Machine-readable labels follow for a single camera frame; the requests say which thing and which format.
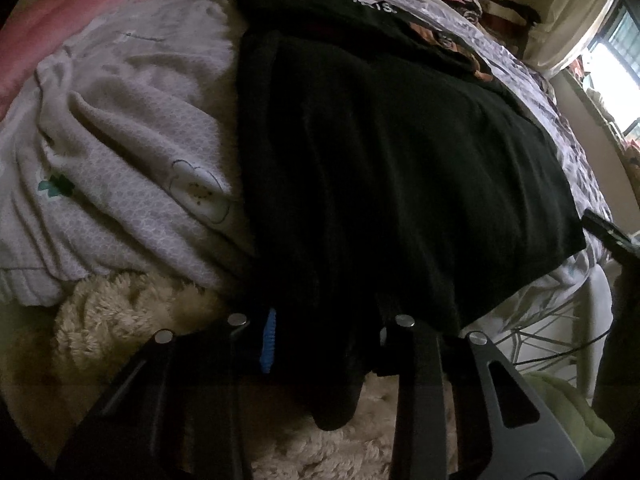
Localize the black long-sleeve sweatshirt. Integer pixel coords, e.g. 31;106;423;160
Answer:
235;0;586;430

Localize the beige fluffy rug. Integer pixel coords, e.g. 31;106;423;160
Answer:
1;273;397;479

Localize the lilac strawberry print duvet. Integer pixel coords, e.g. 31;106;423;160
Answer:
1;0;608;335

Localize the pink quilt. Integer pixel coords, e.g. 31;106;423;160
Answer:
1;0;125;115

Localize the cream curtain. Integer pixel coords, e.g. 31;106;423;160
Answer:
523;0;615;79

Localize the pile of folded clothes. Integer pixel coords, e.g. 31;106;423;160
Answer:
442;0;541;60

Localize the window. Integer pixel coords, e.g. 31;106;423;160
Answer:
568;0;639;151

